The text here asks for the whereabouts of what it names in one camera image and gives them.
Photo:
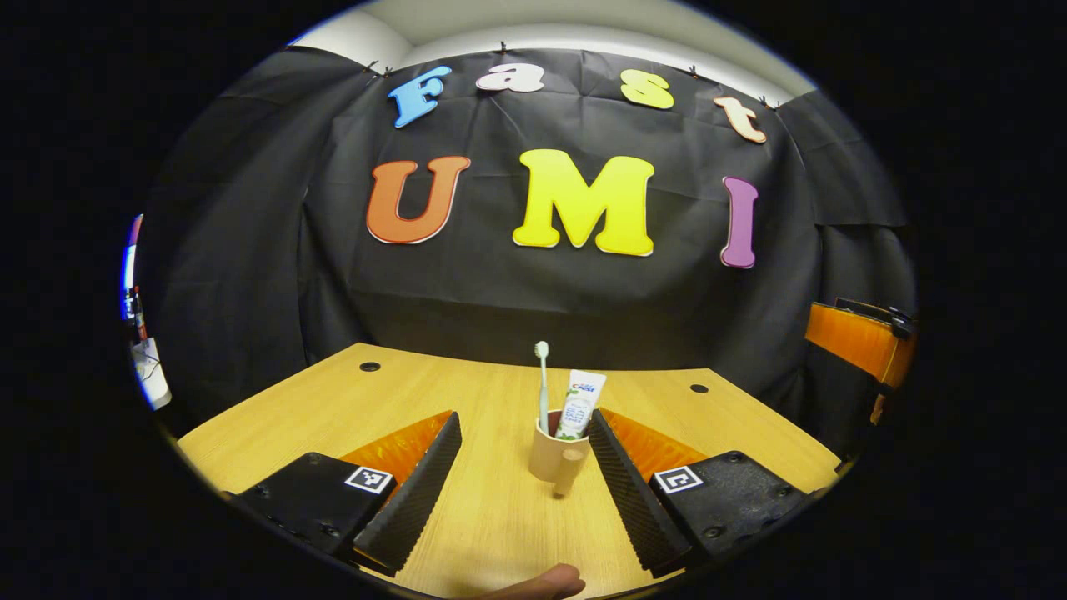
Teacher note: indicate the white toothbrush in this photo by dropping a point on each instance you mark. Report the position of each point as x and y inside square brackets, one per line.
[543, 383]

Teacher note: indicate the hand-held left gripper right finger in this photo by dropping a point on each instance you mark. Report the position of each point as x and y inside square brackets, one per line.
[629, 500]

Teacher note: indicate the beige cup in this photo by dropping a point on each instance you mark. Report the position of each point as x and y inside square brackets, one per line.
[548, 458]

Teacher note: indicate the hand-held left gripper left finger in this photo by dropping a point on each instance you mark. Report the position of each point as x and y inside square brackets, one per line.
[417, 492]

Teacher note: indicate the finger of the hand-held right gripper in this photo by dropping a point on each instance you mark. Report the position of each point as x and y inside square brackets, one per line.
[859, 346]

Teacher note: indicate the black backdrop cloth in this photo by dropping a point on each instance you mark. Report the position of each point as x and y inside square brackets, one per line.
[500, 292]

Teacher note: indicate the white side table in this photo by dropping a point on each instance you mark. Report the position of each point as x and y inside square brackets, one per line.
[152, 375]

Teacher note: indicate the white toothpaste tube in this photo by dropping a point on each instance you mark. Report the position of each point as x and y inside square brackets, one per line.
[581, 400]

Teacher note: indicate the wooden desktop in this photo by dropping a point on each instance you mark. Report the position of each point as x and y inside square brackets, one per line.
[500, 517]

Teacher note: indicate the bright screen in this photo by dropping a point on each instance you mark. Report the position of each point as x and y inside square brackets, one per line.
[130, 267]

